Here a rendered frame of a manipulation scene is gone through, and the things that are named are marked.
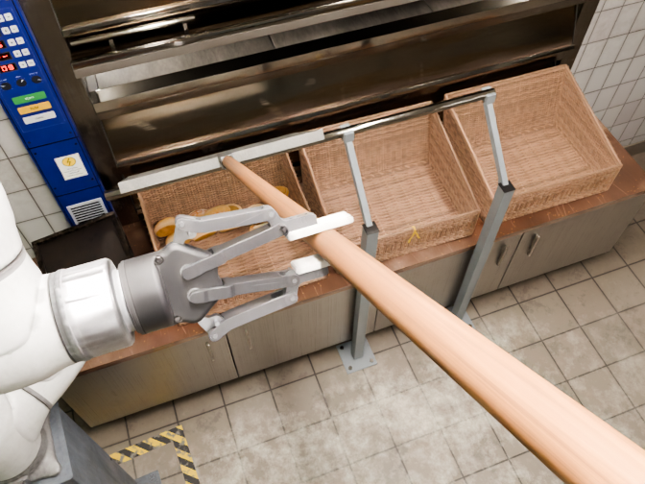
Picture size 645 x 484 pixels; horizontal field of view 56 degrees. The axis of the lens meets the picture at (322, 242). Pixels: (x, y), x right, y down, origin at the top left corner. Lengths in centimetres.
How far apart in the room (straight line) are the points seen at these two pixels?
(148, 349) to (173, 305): 155
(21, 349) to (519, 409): 43
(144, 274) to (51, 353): 11
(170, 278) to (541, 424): 41
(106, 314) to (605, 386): 253
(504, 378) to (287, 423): 232
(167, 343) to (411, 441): 107
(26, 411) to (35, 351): 90
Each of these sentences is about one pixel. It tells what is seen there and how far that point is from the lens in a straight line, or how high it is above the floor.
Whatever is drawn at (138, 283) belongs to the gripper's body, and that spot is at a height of 199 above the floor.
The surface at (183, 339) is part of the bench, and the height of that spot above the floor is 57.
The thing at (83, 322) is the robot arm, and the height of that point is 199.
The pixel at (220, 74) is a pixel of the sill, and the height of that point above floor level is 118.
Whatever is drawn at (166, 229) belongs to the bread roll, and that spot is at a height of 68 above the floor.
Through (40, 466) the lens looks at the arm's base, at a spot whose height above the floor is 102.
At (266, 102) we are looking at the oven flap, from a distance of 217.
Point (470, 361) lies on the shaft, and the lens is 33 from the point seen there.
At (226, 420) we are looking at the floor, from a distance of 264.
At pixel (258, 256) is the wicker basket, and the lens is 227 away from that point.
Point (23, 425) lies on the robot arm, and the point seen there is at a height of 119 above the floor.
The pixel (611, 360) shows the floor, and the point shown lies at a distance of 298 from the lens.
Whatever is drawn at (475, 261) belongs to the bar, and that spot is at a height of 52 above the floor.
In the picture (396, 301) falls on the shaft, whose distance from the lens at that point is 42.
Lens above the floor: 248
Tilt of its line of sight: 55 degrees down
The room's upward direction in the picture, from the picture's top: straight up
